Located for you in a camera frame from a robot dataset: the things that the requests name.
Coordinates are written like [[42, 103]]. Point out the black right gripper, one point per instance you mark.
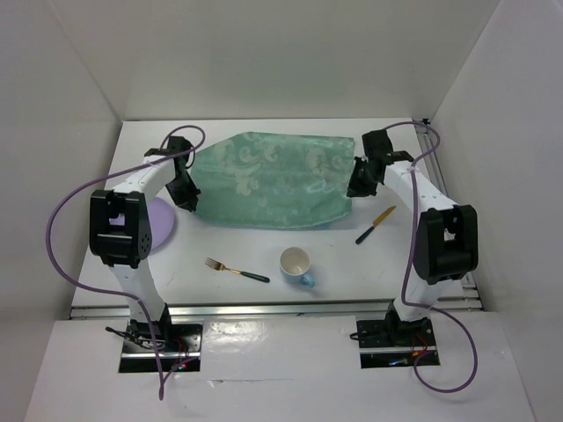
[[355, 188]]

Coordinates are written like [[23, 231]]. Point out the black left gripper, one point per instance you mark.
[[189, 196]]

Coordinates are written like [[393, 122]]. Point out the light blue mug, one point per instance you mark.
[[295, 266]]

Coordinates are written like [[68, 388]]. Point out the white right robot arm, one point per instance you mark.
[[414, 301]]

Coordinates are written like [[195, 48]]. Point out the gold fork green handle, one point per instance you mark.
[[220, 267]]

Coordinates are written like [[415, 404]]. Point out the aluminium front rail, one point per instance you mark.
[[243, 310]]

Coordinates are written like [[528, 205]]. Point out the purple plate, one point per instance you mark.
[[162, 221]]

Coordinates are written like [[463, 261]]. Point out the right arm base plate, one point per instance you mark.
[[382, 346]]

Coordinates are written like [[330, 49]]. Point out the gold knife green handle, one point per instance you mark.
[[374, 224]]

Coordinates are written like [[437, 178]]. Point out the aluminium right rail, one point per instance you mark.
[[446, 245]]

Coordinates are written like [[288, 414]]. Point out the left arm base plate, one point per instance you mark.
[[182, 353]]

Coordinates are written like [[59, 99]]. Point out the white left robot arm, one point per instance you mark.
[[120, 232]]

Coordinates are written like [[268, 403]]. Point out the aluminium rail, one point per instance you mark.
[[446, 245], [243, 310]]

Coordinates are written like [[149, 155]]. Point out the green satin placemat cloth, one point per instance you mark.
[[274, 181]]

